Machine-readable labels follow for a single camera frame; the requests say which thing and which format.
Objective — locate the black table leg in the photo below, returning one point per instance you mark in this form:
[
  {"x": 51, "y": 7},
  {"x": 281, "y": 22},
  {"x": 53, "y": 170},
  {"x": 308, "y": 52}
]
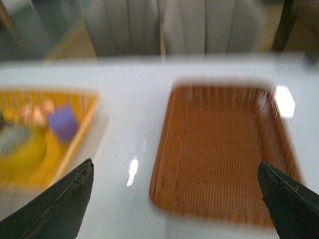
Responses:
[{"x": 285, "y": 26}]

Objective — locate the purple foam cube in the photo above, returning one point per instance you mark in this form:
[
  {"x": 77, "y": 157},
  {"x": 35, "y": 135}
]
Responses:
[{"x": 64, "y": 124}]

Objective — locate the yellow tape roll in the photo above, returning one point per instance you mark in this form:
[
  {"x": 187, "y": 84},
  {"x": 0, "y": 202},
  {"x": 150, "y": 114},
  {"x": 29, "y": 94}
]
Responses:
[{"x": 21, "y": 149}]

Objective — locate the toy croissant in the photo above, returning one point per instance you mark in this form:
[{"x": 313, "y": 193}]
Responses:
[{"x": 37, "y": 115}]

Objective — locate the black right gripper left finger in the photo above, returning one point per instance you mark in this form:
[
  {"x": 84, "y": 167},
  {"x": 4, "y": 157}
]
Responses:
[{"x": 57, "y": 213}]

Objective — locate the left grey chair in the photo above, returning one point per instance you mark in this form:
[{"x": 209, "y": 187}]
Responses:
[{"x": 123, "y": 27}]

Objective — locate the brown wicker basket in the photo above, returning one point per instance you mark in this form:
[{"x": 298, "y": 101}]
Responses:
[{"x": 213, "y": 139}]

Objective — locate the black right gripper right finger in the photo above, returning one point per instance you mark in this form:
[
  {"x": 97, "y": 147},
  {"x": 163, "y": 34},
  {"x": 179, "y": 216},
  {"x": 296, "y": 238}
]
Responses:
[{"x": 294, "y": 208}]

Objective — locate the grey chair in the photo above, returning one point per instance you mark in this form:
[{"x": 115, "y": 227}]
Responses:
[
  {"x": 197, "y": 27},
  {"x": 123, "y": 27}
]

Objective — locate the right grey chair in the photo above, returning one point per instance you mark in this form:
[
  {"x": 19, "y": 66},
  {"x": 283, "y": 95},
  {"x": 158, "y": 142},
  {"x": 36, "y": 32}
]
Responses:
[{"x": 197, "y": 27}]

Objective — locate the yellow wicker basket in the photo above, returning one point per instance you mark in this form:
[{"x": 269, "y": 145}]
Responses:
[{"x": 58, "y": 155}]

